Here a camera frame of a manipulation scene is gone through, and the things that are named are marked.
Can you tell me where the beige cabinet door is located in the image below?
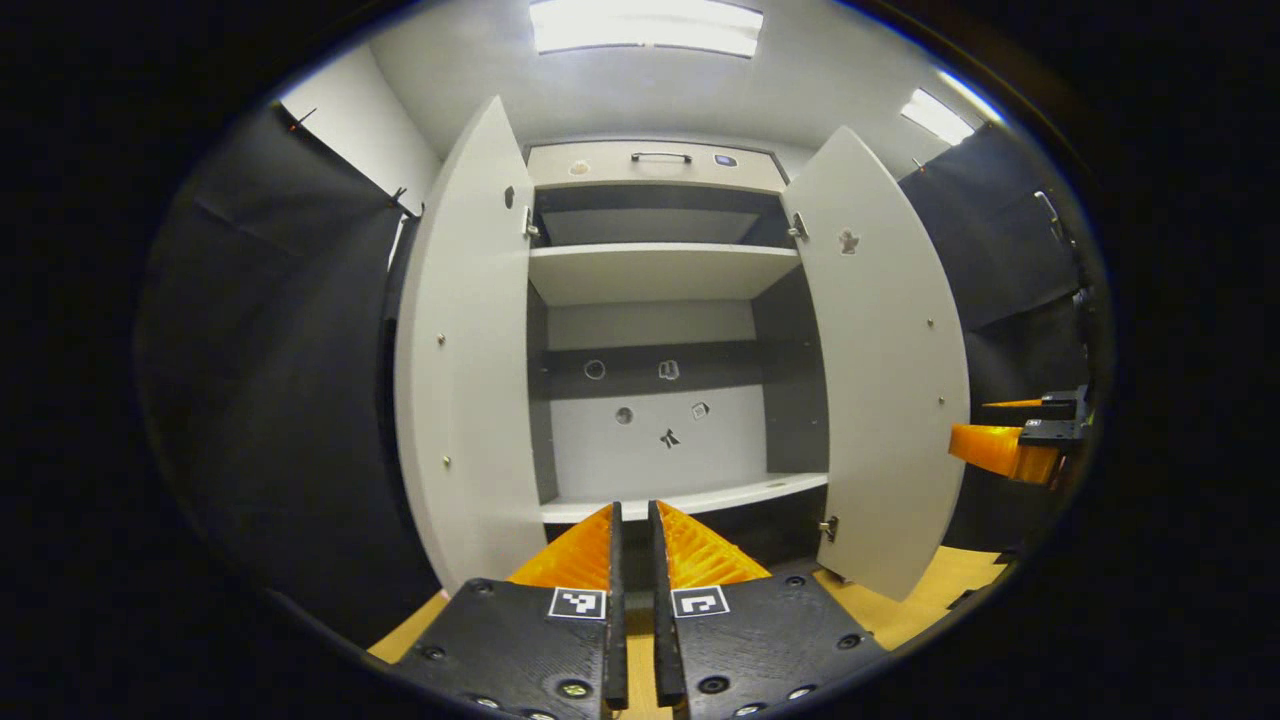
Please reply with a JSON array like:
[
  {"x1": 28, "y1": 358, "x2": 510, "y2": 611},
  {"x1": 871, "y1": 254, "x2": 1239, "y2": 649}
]
[
  {"x1": 780, "y1": 125, "x2": 971, "y2": 603},
  {"x1": 393, "y1": 95, "x2": 549, "y2": 596}
]

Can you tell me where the black pole with cable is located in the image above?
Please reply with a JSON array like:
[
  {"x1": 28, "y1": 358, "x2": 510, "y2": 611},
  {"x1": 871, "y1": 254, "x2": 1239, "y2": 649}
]
[{"x1": 1033, "y1": 190, "x2": 1096, "y2": 321}]

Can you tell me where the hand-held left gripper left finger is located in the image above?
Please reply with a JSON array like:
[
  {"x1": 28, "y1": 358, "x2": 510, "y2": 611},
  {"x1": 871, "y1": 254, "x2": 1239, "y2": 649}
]
[{"x1": 395, "y1": 500, "x2": 629, "y2": 720}]

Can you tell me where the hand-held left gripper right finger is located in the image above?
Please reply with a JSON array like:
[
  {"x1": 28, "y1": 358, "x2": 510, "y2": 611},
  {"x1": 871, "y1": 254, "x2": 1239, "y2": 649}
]
[{"x1": 648, "y1": 500, "x2": 891, "y2": 720}]

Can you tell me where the beige double-door shoe cabinet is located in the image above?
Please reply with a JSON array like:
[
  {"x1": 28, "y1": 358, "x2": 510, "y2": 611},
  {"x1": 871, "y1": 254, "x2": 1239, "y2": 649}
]
[{"x1": 525, "y1": 140, "x2": 831, "y2": 571}]

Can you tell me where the long ceiling light panel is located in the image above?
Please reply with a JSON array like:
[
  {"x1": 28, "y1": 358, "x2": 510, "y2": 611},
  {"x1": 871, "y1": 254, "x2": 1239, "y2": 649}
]
[
  {"x1": 900, "y1": 88, "x2": 1006, "y2": 148},
  {"x1": 528, "y1": 0, "x2": 766, "y2": 58}
]

